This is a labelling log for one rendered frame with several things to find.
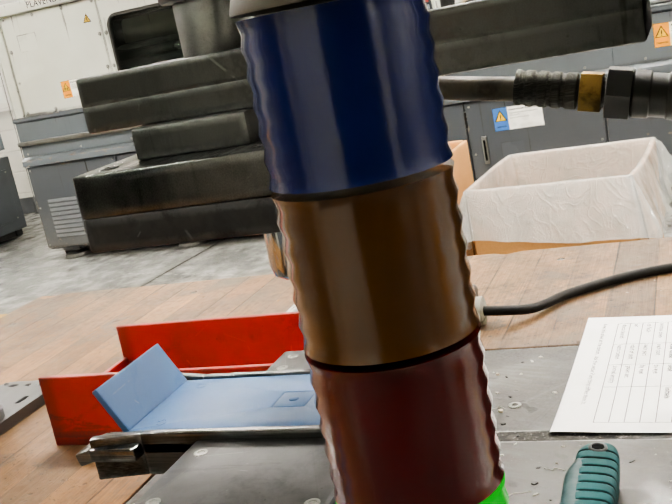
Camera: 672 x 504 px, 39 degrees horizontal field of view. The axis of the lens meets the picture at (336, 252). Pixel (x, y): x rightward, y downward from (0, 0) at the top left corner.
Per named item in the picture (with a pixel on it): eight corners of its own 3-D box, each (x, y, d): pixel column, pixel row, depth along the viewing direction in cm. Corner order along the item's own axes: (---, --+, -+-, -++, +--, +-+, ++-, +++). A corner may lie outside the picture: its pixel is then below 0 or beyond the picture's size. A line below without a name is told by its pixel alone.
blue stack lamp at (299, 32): (308, 163, 22) (279, 16, 21) (470, 140, 20) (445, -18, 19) (238, 202, 18) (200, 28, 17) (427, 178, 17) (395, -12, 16)
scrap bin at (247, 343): (133, 385, 87) (117, 324, 86) (389, 372, 78) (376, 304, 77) (56, 446, 76) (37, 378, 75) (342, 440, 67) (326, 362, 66)
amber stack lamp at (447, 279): (336, 306, 22) (309, 170, 22) (494, 294, 21) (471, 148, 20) (275, 370, 19) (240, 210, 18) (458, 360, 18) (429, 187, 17)
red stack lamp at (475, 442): (363, 440, 23) (338, 313, 23) (516, 436, 22) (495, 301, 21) (309, 523, 20) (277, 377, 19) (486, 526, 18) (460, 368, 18)
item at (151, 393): (164, 387, 60) (153, 343, 59) (393, 376, 54) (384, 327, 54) (103, 438, 54) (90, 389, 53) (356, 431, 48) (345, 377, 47)
